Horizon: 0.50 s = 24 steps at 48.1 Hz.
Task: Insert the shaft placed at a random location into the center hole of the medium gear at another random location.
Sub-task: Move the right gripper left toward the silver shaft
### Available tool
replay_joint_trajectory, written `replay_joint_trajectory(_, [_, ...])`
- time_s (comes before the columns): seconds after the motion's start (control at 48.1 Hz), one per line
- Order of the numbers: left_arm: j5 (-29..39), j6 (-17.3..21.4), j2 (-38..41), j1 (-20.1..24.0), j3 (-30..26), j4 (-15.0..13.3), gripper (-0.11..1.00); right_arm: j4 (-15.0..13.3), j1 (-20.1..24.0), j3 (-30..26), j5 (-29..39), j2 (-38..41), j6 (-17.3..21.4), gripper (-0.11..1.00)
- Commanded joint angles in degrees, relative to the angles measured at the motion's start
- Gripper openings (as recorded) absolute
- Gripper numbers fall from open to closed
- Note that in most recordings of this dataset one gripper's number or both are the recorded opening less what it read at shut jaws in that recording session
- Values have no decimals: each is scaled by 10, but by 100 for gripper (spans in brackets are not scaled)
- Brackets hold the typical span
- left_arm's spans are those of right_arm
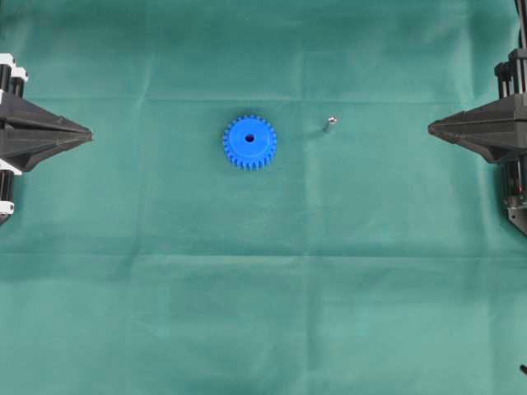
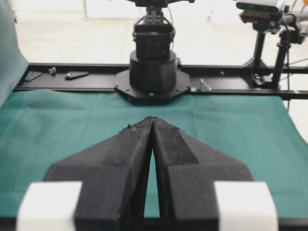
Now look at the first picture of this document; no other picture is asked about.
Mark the right-arm gripper black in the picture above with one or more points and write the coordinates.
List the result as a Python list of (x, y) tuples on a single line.
[(510, 151)]

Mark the blue plastic gear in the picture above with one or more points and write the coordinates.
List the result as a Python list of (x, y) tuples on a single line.
[(250, 142)]

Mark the green cloth mat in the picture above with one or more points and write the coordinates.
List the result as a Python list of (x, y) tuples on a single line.
[(372, 259)]

